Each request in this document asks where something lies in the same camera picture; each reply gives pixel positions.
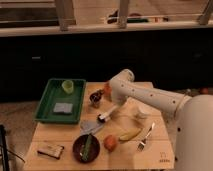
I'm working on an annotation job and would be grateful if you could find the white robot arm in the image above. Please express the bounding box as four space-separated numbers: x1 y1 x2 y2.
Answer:
109 69 213 171

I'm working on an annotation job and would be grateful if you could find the grey sponge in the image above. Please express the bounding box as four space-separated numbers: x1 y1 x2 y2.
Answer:
53 103 73 114

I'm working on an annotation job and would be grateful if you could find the small metal cup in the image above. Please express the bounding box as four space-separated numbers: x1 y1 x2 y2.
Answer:
89 90 104 108

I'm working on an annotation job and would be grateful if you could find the orange bowl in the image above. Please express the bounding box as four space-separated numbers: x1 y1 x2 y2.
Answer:
104 82 111 101

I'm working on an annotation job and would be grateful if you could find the light green cup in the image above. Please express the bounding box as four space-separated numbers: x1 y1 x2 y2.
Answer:
62 80 74 94

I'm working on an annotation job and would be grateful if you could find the dark brown plate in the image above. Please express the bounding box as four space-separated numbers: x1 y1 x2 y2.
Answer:
72 134 100 163

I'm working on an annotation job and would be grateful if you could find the silver fork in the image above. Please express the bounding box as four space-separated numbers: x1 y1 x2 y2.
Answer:
138 122 155 151

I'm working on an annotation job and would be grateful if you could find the green plastic tray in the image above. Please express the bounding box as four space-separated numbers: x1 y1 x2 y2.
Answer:
35 78 86 124

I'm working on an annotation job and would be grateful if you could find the green cucumber piece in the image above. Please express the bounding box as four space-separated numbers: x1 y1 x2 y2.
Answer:
82 134 92 161

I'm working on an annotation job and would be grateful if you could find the orange fruit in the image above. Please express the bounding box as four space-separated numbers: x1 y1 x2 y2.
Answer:
104 135 117 151

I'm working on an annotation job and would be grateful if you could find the grey folded cloth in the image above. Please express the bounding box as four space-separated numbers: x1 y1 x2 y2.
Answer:
80 120 103 135

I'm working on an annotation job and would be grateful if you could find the yellow banana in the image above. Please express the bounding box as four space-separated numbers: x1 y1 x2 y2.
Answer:
119 128 142 141

